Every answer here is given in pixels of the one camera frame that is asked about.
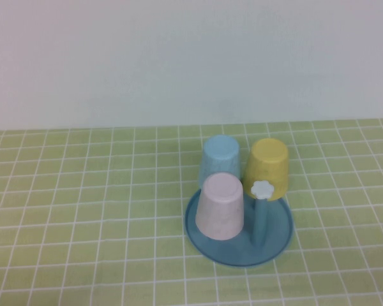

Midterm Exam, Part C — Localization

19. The yellow plastic cup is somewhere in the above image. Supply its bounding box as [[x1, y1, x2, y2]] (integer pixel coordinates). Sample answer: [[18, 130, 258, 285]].
[[244, 137, 290, 201]]

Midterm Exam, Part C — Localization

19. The light blue plastic cup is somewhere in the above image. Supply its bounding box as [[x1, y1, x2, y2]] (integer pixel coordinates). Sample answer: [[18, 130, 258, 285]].
[[197, 134, 243, 189]]

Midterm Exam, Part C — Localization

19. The blue cup stand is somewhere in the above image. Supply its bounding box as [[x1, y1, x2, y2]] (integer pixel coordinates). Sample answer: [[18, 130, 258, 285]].
[[184, 180, 294, 267]]

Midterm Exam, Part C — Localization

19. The pink plastic cup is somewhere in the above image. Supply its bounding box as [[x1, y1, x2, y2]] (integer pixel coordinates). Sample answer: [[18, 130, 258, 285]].
[[194, 171, 245, 242]]

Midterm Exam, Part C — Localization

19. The green checkered tablecloth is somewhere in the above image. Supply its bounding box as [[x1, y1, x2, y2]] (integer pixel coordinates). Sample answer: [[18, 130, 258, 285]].
[[0, 117, 383, 306]]

